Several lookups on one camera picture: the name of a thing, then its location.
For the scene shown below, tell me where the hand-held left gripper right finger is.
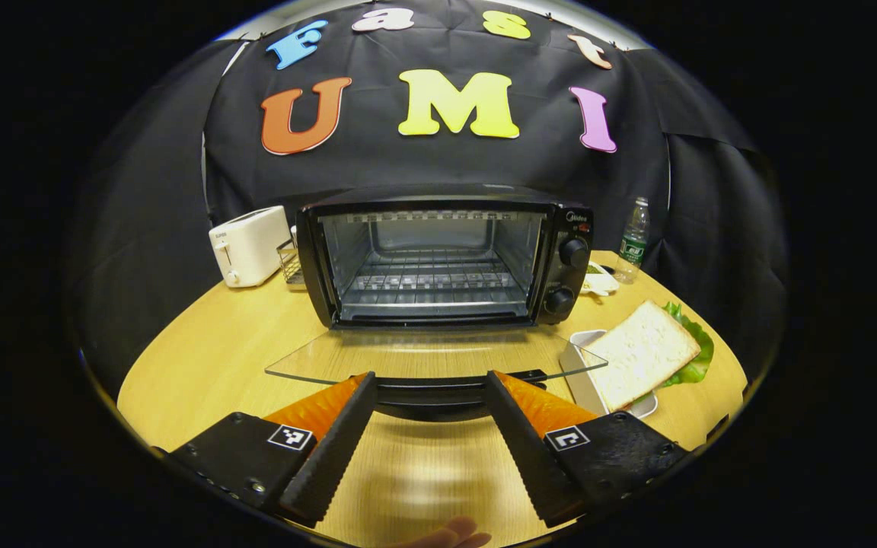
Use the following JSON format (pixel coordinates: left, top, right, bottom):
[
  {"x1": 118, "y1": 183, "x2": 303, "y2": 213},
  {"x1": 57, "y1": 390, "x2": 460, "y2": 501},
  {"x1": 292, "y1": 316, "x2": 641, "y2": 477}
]
[{"x1": 484, "y1": 371, "x2": 689, "y2": 528}]

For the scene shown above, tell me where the white divided seasoning dish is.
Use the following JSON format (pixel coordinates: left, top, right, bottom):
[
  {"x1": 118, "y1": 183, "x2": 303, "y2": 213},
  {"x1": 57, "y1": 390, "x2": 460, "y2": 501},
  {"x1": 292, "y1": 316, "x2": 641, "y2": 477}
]
[{"x1": 582, "y1": 261, "x2": 620, "y2": 296}]

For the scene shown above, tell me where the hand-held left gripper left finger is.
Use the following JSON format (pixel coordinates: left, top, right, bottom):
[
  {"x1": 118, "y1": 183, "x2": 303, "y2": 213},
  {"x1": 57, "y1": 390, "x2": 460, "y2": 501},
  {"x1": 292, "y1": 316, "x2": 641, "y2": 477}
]
[{"x1": 168, "y1": 371, "x2": 378, "y2": 527}]

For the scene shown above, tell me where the bread and lettuce sandwich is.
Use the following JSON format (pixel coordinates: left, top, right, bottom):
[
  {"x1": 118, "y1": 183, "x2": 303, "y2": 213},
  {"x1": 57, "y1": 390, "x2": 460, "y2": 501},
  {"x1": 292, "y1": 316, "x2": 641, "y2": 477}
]
[{"x1": 583, "y1": 299, "x2": 715, "y2": 413}]

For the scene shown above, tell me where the wire mesh holder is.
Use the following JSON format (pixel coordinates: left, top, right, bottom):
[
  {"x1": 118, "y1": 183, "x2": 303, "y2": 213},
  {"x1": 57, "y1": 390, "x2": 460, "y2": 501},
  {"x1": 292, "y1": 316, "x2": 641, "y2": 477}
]
[{"x1": 277, "y1": 237, "x2": 306, "y2": 286}]

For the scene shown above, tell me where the black electric oven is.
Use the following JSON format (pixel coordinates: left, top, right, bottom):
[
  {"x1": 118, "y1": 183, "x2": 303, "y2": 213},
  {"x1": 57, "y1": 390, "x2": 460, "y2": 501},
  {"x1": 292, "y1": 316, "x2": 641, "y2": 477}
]
[{"x1": 265, "y1": 183, "x2": 608, "y2": 423}]

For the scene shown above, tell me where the white rectangular tray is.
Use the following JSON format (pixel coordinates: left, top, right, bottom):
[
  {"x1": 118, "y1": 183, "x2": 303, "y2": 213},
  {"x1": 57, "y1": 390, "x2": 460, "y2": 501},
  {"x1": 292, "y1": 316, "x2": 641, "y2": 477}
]
[{"x1": 559, "y1": 329, "x2": 659, "y2": 419}]

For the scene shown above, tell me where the white toaster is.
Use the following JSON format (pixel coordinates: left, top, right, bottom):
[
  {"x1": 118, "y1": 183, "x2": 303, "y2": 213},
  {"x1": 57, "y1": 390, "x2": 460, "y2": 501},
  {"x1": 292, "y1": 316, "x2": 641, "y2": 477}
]
[{"x1": 209, "y1": 205, "x2": 292, "y2": 288}]

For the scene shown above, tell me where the black backdrop cloth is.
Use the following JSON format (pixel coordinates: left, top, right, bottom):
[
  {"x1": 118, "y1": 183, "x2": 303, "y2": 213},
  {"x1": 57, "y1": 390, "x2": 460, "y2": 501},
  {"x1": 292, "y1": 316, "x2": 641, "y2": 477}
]
[{"x1": 65, "y1": 0, "x2": 789, "y2": 397}]

